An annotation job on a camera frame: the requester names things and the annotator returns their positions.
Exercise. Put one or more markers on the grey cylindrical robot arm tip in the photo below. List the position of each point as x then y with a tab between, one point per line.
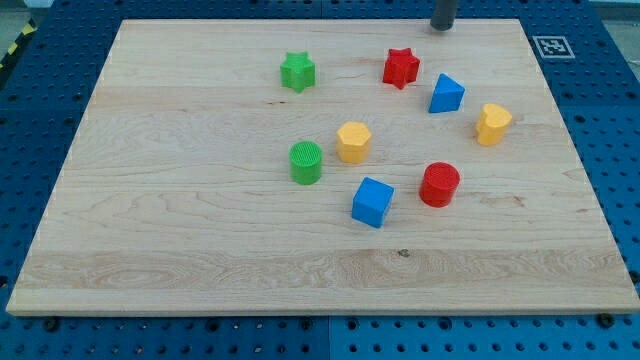
444	14

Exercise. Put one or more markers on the yellow heart block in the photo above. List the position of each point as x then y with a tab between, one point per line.
493	122

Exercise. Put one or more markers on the green cylinder block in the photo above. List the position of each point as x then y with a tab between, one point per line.
305	160

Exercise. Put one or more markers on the yellow hexagon block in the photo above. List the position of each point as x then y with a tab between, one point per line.
353	142

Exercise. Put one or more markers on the blue cube block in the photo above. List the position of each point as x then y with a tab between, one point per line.
371	202

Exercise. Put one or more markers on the green star block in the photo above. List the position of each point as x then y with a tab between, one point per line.
297	71

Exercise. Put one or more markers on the red cylinder block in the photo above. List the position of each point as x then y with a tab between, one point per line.
439	184

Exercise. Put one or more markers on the red star block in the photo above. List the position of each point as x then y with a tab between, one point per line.
400	68

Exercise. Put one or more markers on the large wooden board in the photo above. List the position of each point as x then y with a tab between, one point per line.
176	198

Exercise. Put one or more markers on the blue triangle block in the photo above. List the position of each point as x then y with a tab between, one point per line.
447	95

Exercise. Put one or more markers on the white fiducial marker tag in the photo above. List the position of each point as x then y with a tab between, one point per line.
553	47

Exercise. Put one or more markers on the yellow black hazard tape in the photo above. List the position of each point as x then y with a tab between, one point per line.
17	48

